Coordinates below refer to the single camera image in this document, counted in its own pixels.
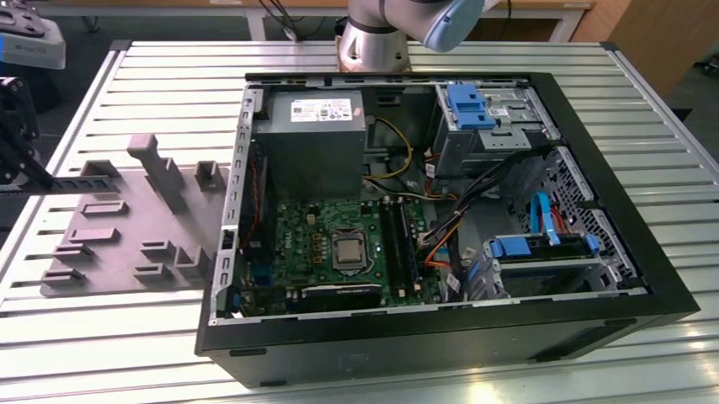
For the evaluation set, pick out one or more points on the installed RAM stick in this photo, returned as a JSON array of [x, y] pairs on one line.
[[408, 252]]

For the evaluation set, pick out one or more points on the metal drive cage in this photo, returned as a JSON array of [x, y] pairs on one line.
[[505, 141]]

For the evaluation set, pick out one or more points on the gray power supply unit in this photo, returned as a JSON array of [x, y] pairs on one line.
[[308, 147]]

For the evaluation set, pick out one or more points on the hard disk in blue carrier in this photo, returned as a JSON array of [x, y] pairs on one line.
[[513, 248]]

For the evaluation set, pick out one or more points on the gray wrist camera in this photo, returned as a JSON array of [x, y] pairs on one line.
[[38, 50]]

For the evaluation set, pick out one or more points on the wooden cabinet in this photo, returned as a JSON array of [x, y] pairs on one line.
[[663, 38]]

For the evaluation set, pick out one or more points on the silver CPU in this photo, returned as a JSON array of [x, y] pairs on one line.
[[349, 251]]

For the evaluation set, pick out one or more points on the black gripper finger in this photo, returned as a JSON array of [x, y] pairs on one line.
[[41, 179]]

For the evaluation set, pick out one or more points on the black PC case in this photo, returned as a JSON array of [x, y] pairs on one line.
[[393, 349]]

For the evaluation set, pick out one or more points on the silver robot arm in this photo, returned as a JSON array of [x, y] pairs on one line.
[[370, 46]]

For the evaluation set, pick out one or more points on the CPU socket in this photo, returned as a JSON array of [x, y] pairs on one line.
[[330, 252]]

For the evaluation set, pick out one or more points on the metal disk bay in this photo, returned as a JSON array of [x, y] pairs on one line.
[[549, 278]]

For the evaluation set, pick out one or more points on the blue drive carrier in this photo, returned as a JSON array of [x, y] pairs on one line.
[[468, 107]]

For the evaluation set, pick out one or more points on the green motherboard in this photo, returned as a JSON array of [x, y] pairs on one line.
[[302, 235]]

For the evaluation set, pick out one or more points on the black graphics card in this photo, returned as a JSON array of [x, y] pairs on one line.
[[336, 296]]

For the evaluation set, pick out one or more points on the brown base plate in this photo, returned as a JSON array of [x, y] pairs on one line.
[[338, 59]]

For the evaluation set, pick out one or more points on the gray parts rack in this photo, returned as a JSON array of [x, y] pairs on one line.
[[140, 219]]

